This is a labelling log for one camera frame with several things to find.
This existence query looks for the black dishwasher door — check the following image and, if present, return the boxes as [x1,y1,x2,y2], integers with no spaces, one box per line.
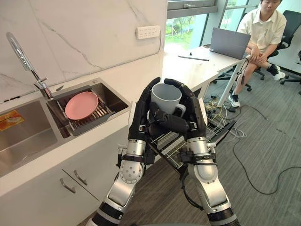
[206,120,237,145]

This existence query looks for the dishwasher wire rack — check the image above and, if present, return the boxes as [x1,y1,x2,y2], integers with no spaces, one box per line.
[149,119,232,169]

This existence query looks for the white base cabinet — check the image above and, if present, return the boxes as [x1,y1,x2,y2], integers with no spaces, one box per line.
[0,141,132,226]

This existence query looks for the tangle of white yellow cables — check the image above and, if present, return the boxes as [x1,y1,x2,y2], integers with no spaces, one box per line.
[204,94,246,138]

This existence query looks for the thin black rod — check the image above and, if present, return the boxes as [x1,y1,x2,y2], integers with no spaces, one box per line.
[177,55,210,62]

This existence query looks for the white desk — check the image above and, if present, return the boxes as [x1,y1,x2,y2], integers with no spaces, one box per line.
[162,44,251,108]

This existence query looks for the white wall power strip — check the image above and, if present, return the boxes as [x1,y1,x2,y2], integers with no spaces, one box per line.
[136,25,161,40]

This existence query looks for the white ceramic mug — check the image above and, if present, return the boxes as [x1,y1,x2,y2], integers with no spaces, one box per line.
[150,82,187,118]

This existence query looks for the grey laptop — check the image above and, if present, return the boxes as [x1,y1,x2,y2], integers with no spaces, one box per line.
[209,27,252,60]

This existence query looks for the black office chair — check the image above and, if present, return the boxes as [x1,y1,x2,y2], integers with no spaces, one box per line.
[253,9,296,81]
[213,70,253,92]
[279,50,301,86]

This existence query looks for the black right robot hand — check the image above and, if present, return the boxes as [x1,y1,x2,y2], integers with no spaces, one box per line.
[150,78,208,140]

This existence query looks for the chrome faucet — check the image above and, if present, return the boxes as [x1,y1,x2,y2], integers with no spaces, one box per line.
[6,32,54,99]

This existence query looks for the grey cabinet handle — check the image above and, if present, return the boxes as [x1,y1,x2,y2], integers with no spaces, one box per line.
[60,178,76,194]
[73,169,88,186]

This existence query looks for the window with grey frame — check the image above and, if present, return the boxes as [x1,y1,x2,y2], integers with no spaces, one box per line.
[166,0,259,48]

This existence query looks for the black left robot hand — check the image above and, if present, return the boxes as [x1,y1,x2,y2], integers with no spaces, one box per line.
[128,77,170,142]

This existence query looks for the orange sink sticker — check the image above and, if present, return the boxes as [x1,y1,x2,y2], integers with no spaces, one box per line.
[0,110,25,131]

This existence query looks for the black sink drain rack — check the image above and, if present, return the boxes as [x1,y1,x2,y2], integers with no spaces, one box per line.
[55,87,117,137]

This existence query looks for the steel sink with orange sticker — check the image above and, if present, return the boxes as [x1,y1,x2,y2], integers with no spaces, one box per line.
[0,77,132,178]

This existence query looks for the black hanging desk cable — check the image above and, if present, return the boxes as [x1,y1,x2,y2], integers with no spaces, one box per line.
[238,57,250,86]

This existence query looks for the pink plate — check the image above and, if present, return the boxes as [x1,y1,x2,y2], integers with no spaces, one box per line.
[64,91,99,121]

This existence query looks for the long black floor cable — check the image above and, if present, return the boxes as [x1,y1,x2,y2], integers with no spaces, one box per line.
[232,105,301,195]

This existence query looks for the person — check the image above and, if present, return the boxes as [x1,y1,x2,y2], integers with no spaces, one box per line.
[228,0,288,108]

